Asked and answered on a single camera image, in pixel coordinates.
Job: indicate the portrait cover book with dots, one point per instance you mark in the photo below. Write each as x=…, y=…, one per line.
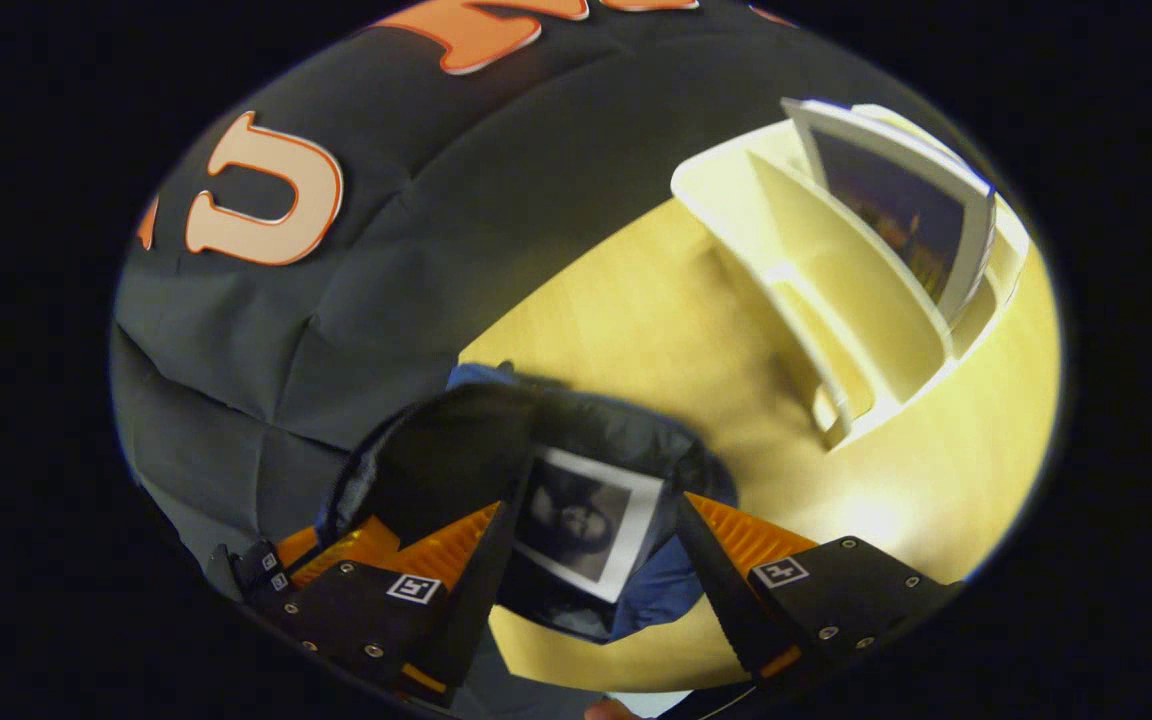
x=586, y=520

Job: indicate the blue schoolbag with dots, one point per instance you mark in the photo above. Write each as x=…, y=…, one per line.
x=661, y=595

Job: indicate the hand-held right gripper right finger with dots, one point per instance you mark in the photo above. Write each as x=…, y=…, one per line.
x=721, y=600

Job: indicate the black backdrop cloth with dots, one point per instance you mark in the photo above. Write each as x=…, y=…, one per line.
x=386, y=300

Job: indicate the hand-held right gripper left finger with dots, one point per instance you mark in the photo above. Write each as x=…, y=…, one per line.
x=471, y=610

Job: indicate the white plastic bookshelf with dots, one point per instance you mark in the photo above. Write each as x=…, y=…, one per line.
x=836, y=300

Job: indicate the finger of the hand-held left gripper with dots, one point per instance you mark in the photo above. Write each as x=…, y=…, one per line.
x=356, y=550
x=261, y=565

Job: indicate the dark blue cover book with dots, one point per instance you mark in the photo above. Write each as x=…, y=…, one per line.
x=896, y=210

